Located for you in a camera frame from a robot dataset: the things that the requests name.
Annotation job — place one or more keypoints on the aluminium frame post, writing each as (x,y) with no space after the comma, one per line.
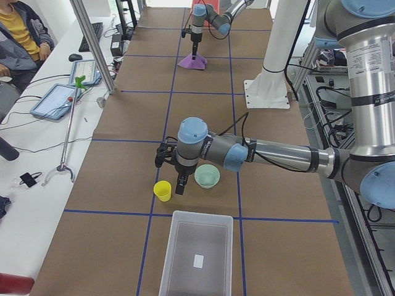
(93,43)

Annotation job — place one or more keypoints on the teach pendant tablet near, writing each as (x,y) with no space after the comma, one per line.
(56,102)

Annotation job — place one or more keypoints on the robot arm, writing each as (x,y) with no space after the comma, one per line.
(202,12)
(364,29)

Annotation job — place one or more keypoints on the black power adapter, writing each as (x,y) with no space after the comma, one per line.
(116,46)

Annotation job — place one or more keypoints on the reacher grabber tool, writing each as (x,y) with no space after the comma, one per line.
(62,167)

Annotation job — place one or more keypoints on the yellow plastic cup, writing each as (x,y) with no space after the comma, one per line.
(163,190)

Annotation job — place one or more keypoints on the white label in box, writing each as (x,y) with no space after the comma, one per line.
(198,261)

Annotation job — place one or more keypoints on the black computer mouse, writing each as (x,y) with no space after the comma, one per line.
(75,57)

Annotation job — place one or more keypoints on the small metal cylinder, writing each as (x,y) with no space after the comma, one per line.
(101,102)

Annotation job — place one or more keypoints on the seated person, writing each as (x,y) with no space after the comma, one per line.
(25,43)

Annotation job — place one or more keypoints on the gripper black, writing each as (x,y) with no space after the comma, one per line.
(195,38)
(184,169)

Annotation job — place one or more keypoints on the teach pendant tablet far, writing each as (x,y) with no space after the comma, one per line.
(85,68)

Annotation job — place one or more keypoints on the purple cloth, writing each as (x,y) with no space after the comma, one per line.
(195,62)

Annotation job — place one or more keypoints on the white pillar mount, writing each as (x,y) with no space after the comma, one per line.
(268,89)

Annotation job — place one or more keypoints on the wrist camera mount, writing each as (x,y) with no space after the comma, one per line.
(165,153)
(185,31)

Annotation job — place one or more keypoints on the green ceramic bowl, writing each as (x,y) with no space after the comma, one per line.
(207,176)

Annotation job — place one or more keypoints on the translucent plastic storage box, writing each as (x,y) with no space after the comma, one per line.
(198,233)

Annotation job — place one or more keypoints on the red cylinder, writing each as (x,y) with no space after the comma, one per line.
(16,285)

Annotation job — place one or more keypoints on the teach pendant tablet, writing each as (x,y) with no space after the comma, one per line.
(85,68)
(56,102)

